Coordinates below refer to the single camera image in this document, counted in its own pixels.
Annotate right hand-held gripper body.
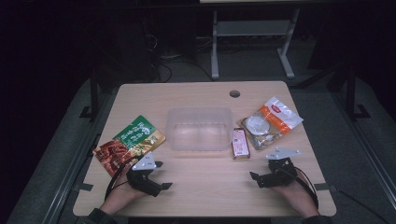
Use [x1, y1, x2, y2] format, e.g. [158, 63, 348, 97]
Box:
[257, 147, 301, 189]

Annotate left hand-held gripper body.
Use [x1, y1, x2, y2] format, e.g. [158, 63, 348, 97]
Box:
[125, 151, 163, 198]

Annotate green and red snack pouch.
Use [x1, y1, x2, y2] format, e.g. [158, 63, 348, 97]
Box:
[92, 115, 167, 177]

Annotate white and orange packet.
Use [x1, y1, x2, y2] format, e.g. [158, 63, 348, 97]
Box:
[236, 96, 304, 151]

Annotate clear plastic container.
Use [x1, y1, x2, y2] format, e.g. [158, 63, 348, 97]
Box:
[164, 106, 234, 152]

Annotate person's right hand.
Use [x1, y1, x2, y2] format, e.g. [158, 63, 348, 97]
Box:
[270, 169, 318, 218]

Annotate person's left hand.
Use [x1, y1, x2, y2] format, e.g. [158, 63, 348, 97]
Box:
[99, 169, 148, 216]

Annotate grey tape strip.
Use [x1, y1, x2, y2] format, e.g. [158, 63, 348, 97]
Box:
[313, 182, 337, 191]
[73, 182, 94, 192]

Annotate black metal stand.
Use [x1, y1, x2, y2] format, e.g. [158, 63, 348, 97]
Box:
[78, 77, 101, 122]
[345, 66, 372, 120]

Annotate white metal stand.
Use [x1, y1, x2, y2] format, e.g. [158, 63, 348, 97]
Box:
[210, 8, 301, 80]

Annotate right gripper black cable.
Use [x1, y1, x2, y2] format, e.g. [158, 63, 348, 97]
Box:
[281, 167, 320, 209]

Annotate aluminium rail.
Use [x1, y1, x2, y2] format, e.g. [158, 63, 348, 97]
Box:
[332, 92, 396, 203]
[40, 133, 104, 224]

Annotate thin black floor cable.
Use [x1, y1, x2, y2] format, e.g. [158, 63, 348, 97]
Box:
[335, 188, 390, 224]

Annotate black floor cables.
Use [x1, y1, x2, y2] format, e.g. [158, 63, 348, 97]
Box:
[144, 31, 216, 82]

